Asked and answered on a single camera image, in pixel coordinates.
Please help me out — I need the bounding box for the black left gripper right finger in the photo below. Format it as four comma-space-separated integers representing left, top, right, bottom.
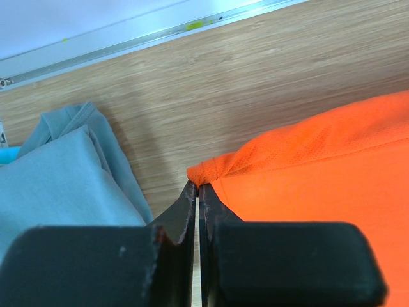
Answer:
199, 184, 388, 306

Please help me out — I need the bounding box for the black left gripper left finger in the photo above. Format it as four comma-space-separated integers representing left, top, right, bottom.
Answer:
1, 182, 196, 306

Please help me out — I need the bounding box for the grey-blue folded t-shirt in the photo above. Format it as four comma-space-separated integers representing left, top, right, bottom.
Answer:
1, 102, 153, 255

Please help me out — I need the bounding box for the orange t-shirt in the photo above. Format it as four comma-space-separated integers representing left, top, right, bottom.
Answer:
187, 91, 408, 306

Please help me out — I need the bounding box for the aluminium frame rail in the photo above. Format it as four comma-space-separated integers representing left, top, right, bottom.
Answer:
1, 1, 291, 91

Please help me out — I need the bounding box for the turquoise folded t-shirt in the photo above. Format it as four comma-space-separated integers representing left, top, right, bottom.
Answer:
0, 146, 20, 166

